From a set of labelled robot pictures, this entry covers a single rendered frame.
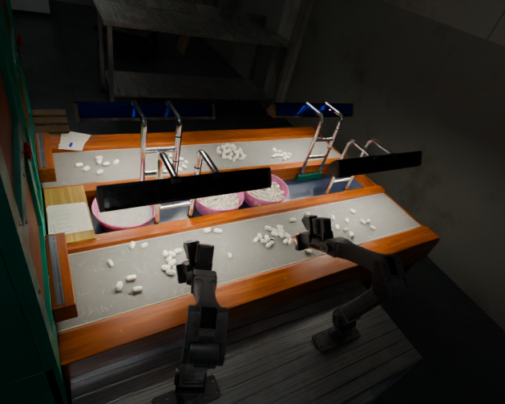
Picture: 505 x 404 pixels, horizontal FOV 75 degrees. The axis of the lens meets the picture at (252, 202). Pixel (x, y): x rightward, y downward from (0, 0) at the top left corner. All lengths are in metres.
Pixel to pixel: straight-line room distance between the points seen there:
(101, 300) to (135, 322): 0.15
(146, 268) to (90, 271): 0.19
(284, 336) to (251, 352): 0.15
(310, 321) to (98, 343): 0.77
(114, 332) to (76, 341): 0.10
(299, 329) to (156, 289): 0.56
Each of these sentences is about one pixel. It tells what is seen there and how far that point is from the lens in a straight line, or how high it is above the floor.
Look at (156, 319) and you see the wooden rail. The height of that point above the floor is 0.77.
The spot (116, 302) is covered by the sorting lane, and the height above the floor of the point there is 0.74.
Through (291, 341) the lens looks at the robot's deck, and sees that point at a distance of 1.33.
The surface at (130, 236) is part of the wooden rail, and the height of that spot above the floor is 0.77.
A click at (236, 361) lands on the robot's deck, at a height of 0.67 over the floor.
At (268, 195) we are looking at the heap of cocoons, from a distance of 1.76.
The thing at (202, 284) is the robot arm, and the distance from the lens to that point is 0.91.
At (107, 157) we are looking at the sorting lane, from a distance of 1.87.
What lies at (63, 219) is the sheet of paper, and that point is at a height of 0.78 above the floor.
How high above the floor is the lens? 1.78
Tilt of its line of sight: 38 degrees down
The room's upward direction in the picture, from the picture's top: 17 degrees clockwise
